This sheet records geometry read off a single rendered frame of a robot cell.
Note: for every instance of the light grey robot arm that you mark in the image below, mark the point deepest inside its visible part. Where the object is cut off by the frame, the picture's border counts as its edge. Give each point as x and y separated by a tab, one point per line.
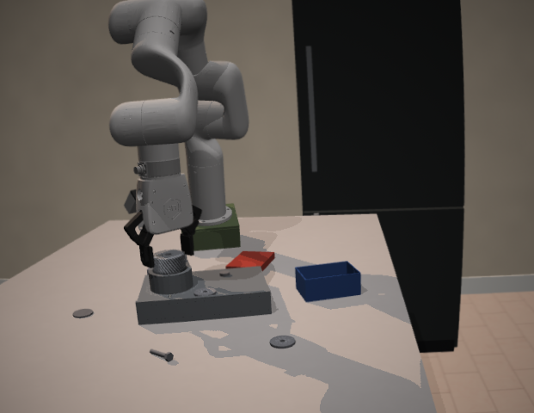
220	112

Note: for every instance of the dark grey hex bolt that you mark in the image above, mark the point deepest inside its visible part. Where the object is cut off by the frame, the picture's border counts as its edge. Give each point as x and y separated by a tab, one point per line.
168	356

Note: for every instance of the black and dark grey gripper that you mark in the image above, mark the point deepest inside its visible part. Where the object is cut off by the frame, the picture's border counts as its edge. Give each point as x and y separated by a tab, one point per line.
164	204

